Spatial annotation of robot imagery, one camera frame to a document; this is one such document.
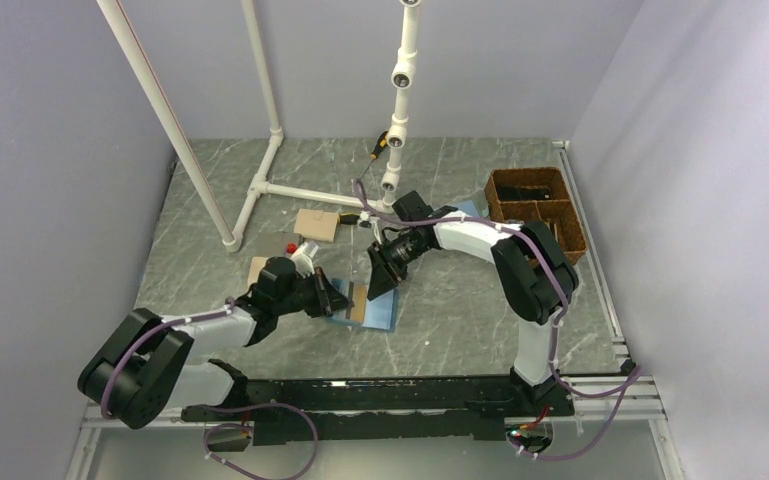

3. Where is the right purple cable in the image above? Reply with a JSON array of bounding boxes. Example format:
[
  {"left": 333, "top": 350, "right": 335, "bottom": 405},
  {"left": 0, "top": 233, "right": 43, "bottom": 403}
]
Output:
[{"left": 352, "top": 177, "right": 644, "bottom": 463}]

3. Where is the beige card holder lower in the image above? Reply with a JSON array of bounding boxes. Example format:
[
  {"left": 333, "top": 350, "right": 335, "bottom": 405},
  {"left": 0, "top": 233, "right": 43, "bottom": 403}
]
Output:
[{"left": 246, "top": 256, "right": 269, "bottom": 286}]

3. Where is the black yellow screwdriver far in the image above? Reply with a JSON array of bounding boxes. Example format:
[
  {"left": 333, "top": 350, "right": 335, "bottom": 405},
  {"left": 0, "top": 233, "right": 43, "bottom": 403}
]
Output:
[{"left": 357, "top": 131, "right": 388, "bottom": 181}]

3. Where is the brown wicker basket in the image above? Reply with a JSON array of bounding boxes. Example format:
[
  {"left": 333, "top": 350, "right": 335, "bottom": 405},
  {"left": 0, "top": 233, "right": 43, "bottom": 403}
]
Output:
[{"left": 484, "top": 167, "right": 587, "bottom": 265}]

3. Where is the purple cable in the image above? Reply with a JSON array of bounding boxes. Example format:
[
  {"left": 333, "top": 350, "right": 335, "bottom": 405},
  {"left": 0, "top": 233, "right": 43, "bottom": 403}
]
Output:
[
  {"left": 352, "top": 177, "right": 644, "bottom": 463},
  {"left": 99, "top": 296, "right": 319, "bottom": 480}
]

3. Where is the open green card holder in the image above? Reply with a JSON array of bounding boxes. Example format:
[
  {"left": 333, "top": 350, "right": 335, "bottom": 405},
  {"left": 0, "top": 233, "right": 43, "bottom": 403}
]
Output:
[{"left": 453, "top": 200, "right": 489, "bottom": 218}]

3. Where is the teal blue card holder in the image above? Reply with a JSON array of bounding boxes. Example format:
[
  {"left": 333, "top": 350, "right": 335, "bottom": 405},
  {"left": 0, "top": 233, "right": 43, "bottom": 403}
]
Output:
[{"left": 326, "top": 279, "right": 399, "bottom": 333}]

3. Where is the aluminium frame rail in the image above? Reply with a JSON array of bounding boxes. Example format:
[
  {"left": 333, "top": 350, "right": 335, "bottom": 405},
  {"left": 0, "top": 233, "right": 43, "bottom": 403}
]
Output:
[{"left": 70, "top": 330, "right": 687, "bottom": 479}]

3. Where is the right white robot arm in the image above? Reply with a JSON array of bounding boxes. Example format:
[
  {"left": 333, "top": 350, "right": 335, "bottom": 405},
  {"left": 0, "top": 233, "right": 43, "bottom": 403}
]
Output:
[{"left": 367, "top": 191, "right": 580, "bottom": 417}]

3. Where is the tan card holder upper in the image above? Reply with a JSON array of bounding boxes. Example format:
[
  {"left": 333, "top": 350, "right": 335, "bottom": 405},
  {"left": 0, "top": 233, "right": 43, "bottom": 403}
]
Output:
[{"left": 293, "top": 209, "right": 340, "bottom": 242}]

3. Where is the white PVC pipe frame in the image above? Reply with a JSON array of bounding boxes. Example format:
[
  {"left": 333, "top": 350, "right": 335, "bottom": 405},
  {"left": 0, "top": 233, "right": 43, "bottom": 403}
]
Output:
[{"left": 96, "top": 0, "right": 424, "bottom": 254}]

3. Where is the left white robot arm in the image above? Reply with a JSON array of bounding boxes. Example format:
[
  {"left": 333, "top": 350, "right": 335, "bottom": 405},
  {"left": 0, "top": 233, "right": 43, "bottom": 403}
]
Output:
[{"left": 77, "top": 257, "right": 354, "bottom": 429}]

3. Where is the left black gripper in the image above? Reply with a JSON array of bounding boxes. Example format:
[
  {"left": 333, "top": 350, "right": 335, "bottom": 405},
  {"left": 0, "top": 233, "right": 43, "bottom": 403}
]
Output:
[{"left": 275, "top": 266, "right": 353, "bottom": 318}]

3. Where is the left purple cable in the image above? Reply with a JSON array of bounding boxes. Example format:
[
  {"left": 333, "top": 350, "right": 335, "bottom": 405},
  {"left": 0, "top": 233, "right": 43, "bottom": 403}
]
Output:
[{"left": 99, "top": 296, "right": 319, "bottom": 480}]

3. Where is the black yellow screwdriver near pipe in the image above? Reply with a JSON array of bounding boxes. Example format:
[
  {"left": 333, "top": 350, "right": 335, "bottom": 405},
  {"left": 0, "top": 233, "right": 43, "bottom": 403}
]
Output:
[{"left": 338, "top": 213, "right": 360, "bottom": 226}]

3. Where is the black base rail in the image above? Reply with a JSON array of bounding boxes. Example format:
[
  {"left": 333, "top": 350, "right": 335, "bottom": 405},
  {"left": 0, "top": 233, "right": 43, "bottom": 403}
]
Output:
[{"left": 181, "top": 374, "right": 574, "bottom": 446}]

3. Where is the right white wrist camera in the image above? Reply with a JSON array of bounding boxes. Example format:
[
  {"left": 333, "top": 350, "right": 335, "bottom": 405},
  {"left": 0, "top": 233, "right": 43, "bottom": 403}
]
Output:
[{"left": 356, "top": 211, "right": 379, "bottom": 229}]

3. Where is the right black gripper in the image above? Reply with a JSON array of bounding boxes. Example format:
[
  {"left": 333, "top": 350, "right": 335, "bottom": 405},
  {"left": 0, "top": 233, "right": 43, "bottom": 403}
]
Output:
[{"left": 367, "top": 232, "right": 430, "bottom": 301}]

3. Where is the tan gold credit card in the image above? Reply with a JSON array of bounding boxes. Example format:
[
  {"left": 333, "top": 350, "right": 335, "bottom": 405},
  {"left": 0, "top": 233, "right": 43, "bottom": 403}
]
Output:
[{"left": 345, "top": 282, "right": 367, "bottom": 325}]

